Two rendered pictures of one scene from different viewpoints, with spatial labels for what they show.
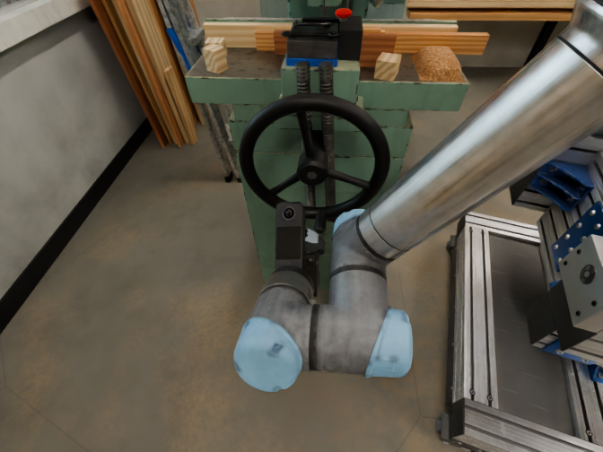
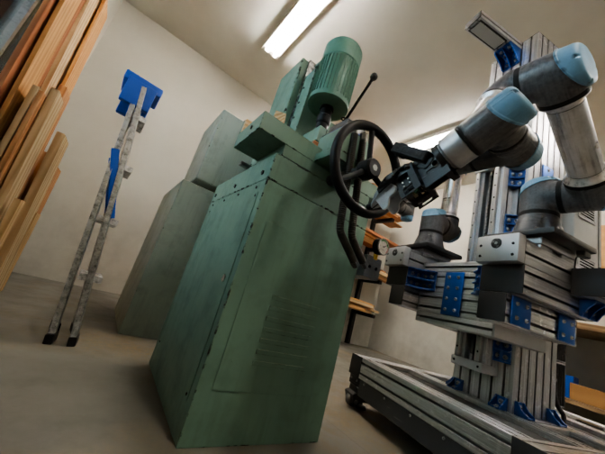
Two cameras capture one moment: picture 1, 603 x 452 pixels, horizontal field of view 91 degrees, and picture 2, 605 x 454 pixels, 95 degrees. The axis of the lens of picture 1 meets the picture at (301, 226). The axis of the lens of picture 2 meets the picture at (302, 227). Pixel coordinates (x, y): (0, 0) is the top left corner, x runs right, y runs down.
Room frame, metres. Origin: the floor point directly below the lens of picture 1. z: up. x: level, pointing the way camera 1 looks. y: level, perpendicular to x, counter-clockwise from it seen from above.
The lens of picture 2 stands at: (-0.02, 0.54, 0.40)
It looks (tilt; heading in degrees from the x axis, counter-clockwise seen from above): 15 degrees up; 321
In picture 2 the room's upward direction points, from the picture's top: 16 degrees clockwise
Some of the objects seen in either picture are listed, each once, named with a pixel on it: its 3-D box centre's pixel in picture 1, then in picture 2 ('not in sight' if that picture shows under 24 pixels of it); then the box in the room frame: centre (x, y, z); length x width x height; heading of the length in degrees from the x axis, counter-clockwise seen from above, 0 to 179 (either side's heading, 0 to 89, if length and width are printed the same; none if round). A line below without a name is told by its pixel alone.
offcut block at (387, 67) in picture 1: (388, 66); not in sight; (0.65, -0.19, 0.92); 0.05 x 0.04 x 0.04; 155
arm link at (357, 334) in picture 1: (359, 325); (505, 148); (0.14, -0.07, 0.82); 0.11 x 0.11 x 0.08; 82
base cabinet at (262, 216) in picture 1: (319, 185); (253, 299); (0.92, -0.08, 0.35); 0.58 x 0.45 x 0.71; 173
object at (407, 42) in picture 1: (367, 42); not in sight; (0.79, -0.17, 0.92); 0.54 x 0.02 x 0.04; 83
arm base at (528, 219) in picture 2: not in sight; (537, 228); (0.18, -0.65, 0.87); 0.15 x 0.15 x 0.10
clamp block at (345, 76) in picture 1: (320, 78); (343, 153); (0.61, -0.05, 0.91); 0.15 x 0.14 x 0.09; 83
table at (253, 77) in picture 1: (322, 82); (324, 169); (0.69, -0.06, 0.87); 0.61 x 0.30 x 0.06; 83
